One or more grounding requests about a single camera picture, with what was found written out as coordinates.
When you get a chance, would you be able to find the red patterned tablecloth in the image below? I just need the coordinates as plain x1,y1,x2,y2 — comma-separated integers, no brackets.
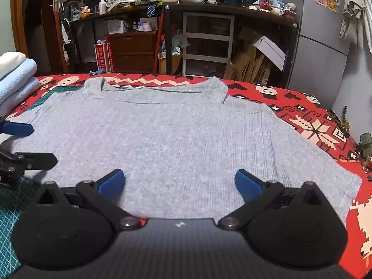
8,73,371,278

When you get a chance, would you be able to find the grey knit sweater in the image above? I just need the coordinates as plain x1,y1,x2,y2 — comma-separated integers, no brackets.
1,77,361,220

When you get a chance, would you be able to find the hanging grey garment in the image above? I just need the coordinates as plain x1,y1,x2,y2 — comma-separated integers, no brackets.
339,0,364,49

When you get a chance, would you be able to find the dark cluttered desk shelf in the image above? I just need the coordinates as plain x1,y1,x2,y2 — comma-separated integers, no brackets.
69,2,299,88

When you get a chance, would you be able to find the white drawer unit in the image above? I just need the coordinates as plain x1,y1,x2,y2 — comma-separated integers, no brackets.
182,12,235,78

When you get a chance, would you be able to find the folded white cloth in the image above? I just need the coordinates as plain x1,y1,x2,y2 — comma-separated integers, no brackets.
0,52,26,79

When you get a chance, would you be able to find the red white box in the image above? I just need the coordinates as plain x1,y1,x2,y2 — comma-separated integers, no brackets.
94,42,115,73

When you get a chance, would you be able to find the cardboard boxes stack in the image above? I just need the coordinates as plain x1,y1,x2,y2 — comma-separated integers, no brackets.
223,27,286,86

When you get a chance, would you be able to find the green cutting mat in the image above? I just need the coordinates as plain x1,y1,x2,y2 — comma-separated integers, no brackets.
1,86,85,278

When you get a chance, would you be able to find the dark wooden drawer chest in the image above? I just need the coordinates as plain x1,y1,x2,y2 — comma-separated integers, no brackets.
108,32,158,74

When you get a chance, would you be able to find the folded light blue blanket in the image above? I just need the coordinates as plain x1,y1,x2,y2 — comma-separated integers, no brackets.
1,59,40,118

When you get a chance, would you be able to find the grey refrigerator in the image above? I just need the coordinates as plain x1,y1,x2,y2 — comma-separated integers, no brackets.
285,0,350,109

